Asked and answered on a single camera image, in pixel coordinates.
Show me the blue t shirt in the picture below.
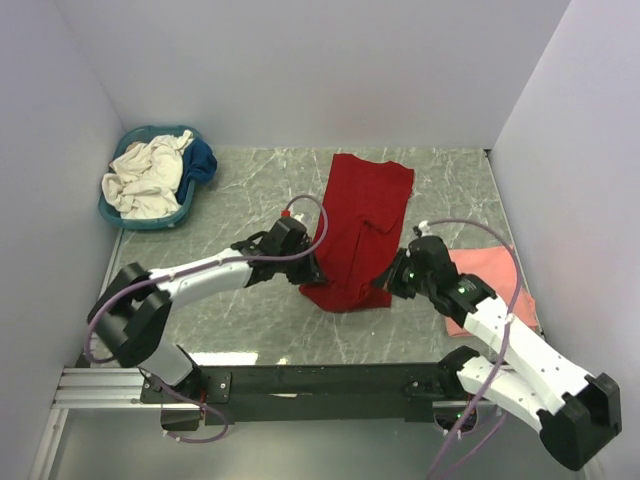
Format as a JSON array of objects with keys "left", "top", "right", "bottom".
[{"left": 175, "top": 138, "right": 218, "bottom": 204}]

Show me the cream white t shirt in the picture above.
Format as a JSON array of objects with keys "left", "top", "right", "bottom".
[{"left": 102, "top": 129, "right": 194, "bottom": 220}]

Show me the folded pink t shirt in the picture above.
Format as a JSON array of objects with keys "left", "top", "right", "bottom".
[{"left": 449, "top": 246, "right": 539, "bottom": 330}]

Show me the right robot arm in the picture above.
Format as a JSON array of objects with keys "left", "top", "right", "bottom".
[{"left": 373, "top": 236, "right": 622, "bottom": 471}]

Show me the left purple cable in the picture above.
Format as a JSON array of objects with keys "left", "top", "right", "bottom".
[{"left": 85, "top": 194, "right": 330, "bottom": 445}]

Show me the aluminium rail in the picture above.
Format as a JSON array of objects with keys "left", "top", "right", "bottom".
[{"left": 52, "top": 349, "right": 501, "bottom": 411}]

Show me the black base beam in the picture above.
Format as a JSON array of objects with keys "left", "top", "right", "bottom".
[{"left": 140, "top": 363, "right": 473, "bottom": 434}]

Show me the red t shirt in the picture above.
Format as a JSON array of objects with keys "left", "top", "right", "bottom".
[{"left": 299, "top": 153, "right": 414, "bottom": 313}]

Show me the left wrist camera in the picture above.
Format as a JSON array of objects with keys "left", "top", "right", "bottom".
[{"left": 281, "top": 210, "right": 311, "bottom": 225}]

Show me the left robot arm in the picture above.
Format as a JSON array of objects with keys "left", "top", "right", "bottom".
[{"left": 88, "top": 216, "right": 325, "bottom": 402}]

